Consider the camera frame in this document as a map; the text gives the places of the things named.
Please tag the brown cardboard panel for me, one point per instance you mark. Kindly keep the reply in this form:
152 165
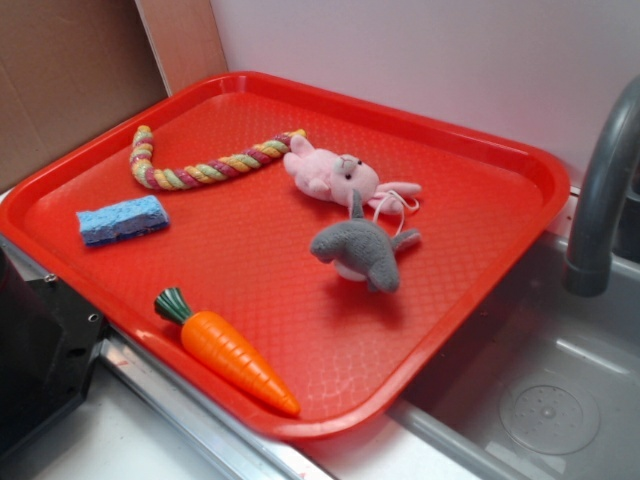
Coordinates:
70 70

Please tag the pink plush bunny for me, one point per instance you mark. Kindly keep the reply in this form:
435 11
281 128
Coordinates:
332 177

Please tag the grey sink faucet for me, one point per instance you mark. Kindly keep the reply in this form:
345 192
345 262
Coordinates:
606 220

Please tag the grey plush bunny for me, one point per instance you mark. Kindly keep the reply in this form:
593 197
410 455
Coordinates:
363 251

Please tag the blue sponge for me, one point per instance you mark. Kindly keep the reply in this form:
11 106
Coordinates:
122 221

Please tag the grey toy sink basin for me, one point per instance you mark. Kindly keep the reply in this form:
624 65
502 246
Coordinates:
537 383

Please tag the multicolour twisted rope toy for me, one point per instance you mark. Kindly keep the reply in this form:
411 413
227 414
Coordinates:
202 174

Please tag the red plastic tray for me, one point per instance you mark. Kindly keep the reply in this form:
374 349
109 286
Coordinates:
240 248

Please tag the orange plastic toy carrot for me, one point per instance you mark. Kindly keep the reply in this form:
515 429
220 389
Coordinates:
220 347

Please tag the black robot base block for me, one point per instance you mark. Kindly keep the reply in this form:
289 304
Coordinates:
50 339

